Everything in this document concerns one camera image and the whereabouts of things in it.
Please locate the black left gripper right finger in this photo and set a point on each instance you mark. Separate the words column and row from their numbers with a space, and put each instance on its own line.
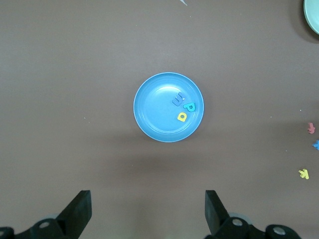
column 216, row 216

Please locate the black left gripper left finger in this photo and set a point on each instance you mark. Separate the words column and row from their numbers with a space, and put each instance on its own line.
column 77, row 214

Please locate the yellow foam letter d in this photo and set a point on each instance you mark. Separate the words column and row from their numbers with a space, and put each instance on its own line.
column 180, row 118

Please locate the teal foam letter p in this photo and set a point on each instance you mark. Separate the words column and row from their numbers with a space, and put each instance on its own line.
column 190, row 107

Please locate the blue foam letter m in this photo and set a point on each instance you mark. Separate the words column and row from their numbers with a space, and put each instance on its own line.
column 177, row 100

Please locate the yellow foam letter k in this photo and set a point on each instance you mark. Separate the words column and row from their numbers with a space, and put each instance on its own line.
column 304, row 173

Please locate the blue plate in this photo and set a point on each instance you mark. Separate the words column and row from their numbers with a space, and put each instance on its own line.
column 154, row 112

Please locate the blue foam letter x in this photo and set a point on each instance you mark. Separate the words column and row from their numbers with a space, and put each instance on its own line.
column 316, row 145

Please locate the red foam letter f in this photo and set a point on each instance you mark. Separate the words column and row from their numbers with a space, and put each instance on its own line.
column 311, row 128

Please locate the brown table cover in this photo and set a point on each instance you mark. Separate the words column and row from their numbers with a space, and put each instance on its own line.
column 74, row 74

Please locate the pale green plate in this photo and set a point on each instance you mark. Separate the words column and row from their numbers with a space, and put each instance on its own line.
column 314, row 15

